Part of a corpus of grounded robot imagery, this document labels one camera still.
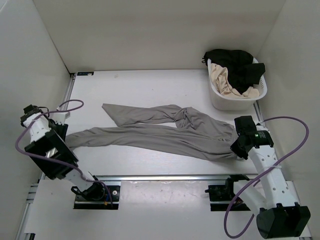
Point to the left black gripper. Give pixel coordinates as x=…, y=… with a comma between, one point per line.
x=63, y=129

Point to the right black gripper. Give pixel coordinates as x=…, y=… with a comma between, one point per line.
x=235, y=148

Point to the grey trousers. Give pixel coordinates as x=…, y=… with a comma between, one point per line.
x=171, y=129

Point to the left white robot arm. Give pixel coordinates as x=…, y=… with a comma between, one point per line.
x=48, y=150

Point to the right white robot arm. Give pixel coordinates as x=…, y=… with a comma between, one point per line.
x=275, y=209

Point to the white laundry basket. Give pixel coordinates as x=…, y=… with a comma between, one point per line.
x=227, y=103

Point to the dark label sticker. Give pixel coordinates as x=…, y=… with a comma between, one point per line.
x=85, y=73

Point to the beige garment in basket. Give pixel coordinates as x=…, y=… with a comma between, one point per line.
x=219, y=78

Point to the black garment in basket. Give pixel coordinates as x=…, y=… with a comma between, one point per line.
x=242, y=71

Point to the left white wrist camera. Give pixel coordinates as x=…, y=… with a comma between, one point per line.
x=59, y=117

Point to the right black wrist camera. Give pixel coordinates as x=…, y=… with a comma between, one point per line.
x=244, y=124

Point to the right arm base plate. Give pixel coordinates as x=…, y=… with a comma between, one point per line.
x=220, y=190

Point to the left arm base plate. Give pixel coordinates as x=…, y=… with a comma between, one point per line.
x=97, y=197

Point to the aluminium table frame rail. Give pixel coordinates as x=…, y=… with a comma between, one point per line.
x=162, y=195

